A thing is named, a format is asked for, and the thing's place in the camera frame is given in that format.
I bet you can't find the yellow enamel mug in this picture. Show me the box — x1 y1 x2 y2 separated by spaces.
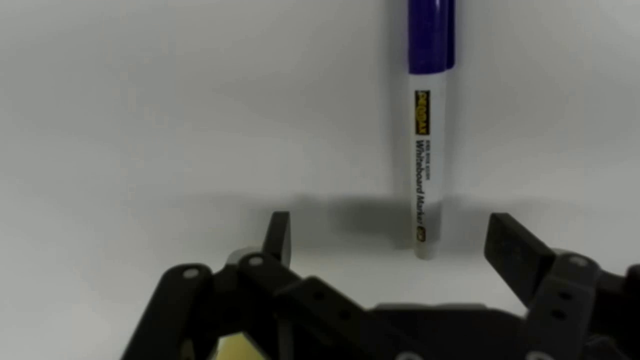
215 333 256 360

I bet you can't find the blue cap whiteboard marker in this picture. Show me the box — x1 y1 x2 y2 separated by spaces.
391 0 465 262

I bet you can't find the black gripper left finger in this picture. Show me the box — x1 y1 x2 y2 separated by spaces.
122 210 316 360

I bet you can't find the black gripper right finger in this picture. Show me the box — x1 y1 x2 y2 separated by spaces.
483 210 640 360

